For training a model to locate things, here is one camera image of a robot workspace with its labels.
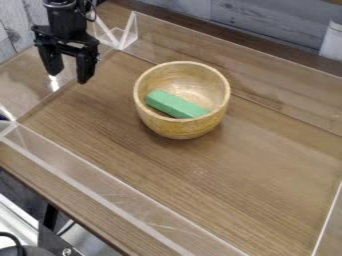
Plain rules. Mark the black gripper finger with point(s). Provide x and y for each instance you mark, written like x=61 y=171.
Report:
x=50 y=58
x=85 y=64

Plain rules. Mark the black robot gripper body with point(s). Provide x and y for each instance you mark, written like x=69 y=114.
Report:
x=68 y=17

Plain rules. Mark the green rectangular block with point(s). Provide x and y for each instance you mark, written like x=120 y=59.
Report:
x=173 y=105

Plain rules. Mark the brown wooden bowl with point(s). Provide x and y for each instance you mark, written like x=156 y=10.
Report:
x=196 y=83

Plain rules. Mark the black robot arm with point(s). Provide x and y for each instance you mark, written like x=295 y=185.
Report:
x=64 y=37

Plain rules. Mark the clear acrylic tray walls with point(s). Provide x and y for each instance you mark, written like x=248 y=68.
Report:
x=252 y=190

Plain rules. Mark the white cylinder object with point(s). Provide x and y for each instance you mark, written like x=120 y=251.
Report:
x=331 y=44

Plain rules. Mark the black metal table bracket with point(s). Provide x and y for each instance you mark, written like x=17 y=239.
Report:
x=49 y=240

